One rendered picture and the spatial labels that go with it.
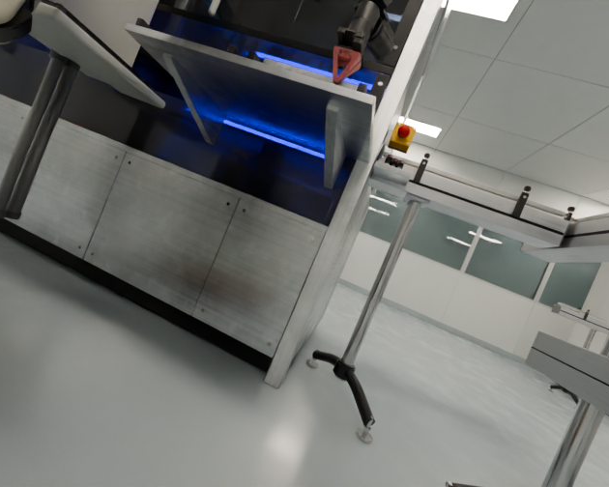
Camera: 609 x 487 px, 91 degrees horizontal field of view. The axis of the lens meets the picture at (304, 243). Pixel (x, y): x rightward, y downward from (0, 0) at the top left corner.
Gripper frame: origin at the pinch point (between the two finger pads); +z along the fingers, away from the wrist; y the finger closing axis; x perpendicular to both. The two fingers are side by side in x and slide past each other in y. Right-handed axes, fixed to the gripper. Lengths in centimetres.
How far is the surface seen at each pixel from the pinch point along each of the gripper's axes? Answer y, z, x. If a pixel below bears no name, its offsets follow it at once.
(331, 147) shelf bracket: 16.1, 9.0, -1.2
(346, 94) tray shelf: -3.0, 4.8, -4.6
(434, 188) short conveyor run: 48, -3, -35
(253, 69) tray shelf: -3.0, 5.4, 19.2
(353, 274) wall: 501, 8, -8
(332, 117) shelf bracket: 5.3, 6.4, -1.2
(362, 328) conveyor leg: 58, 55, -31
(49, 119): 19, 32, 101
